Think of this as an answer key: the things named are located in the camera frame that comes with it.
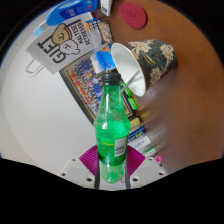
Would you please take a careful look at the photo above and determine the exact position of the dark blue pump bottle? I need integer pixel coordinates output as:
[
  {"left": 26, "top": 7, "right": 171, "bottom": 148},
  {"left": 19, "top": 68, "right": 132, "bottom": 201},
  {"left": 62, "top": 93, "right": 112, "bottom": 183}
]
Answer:
[{"left": 128, "top": 126, "right": 148, "bottom": 141}]

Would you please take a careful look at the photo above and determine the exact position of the green and white long box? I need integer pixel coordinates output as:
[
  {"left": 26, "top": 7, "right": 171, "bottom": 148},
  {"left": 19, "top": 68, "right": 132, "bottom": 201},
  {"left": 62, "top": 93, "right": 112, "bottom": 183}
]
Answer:
[{"left": 143, "top": 146, "right": 158, "bottom": 158}]

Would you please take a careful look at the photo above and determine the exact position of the white squeeze bottle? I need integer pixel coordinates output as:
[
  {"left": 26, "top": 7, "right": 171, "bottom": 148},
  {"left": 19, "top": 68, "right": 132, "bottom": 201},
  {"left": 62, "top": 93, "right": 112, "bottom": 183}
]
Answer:
[{"left": 133, "top": 136, "right": 153, "bottom": 151}]

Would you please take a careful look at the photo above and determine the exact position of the blue detergent jug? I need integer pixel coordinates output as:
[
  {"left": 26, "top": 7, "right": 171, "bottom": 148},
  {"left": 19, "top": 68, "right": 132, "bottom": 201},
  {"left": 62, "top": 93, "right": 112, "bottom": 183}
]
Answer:
[{"left": 32, "top": 0, "right": 100, "bottom": 37}]

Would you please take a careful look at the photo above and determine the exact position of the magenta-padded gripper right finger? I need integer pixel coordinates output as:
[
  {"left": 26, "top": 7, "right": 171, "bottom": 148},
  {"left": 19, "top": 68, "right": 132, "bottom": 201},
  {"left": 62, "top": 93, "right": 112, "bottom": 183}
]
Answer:
[{"left": 124, "top": 145, "right": 169, "bottom": 190}]

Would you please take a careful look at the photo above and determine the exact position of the colourful puzzle cube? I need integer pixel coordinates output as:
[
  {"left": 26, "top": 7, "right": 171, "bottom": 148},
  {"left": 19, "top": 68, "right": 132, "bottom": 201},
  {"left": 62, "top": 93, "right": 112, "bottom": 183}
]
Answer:
[{"left": 84, "top": 18, "right": 102, "bottom": 35}]

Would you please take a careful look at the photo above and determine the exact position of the green plastic drink bottle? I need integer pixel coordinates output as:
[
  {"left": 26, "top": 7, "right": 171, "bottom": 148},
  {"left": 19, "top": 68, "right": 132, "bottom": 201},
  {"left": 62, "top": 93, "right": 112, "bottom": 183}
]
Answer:
[{"left": 93, "top": 72, "right": 132, "bottom": 184}]

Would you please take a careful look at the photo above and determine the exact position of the flat round red coaster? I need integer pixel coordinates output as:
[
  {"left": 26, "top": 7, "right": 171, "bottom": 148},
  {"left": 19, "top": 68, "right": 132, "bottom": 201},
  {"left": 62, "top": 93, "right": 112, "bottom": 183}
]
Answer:
[{"left": 118, "top": 2, "right": 148, "bottom": 30}]

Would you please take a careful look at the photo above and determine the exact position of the brown snack packet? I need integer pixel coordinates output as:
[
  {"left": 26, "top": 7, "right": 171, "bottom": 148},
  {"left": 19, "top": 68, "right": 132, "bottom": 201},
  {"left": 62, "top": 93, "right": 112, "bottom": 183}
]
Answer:
[{"left": 99, "top": 21, "right": 115, "bottom": 46}]

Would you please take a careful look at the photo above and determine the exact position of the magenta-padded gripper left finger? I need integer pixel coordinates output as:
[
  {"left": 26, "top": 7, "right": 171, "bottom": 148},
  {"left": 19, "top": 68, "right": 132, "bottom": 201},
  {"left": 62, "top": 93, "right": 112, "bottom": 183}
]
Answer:
[{"left": 59, "top": 144, "right": 101, "bottom": 190}]

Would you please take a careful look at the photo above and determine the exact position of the blue tissue pack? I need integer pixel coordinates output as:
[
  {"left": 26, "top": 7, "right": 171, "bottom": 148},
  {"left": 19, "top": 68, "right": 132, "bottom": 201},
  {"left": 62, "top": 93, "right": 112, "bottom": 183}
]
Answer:
[{"left": 90, "top": 44, "right": 116, "bottom": 73}]

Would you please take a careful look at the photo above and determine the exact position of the amber pump bottle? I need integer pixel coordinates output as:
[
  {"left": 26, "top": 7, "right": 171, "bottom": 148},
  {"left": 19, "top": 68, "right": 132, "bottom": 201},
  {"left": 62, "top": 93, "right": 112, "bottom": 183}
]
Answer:
[{"left": 128, "top": 116, "right": 143, "bottom": 130}]

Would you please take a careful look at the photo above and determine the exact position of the floral paper cup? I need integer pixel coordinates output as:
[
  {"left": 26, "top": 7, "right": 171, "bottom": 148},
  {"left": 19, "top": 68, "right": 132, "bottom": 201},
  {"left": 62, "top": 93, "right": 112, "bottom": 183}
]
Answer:
[{"left": 110, "top": 39, "right": 179, "bottom": 98}]

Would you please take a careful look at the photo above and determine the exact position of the white printed paper gift bag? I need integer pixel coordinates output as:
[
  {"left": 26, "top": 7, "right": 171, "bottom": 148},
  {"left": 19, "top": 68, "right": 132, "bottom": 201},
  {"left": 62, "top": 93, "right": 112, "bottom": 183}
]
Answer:
[{"left": 25, "top": 19, "right": 98, "bottom": 76}]

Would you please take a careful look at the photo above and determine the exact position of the white stirrer stick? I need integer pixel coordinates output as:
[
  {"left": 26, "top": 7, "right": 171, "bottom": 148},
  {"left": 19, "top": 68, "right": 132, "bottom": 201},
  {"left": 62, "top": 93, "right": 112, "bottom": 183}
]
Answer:
[{"left": 120, "top": 69, "right": 142, "bottom": 94}]

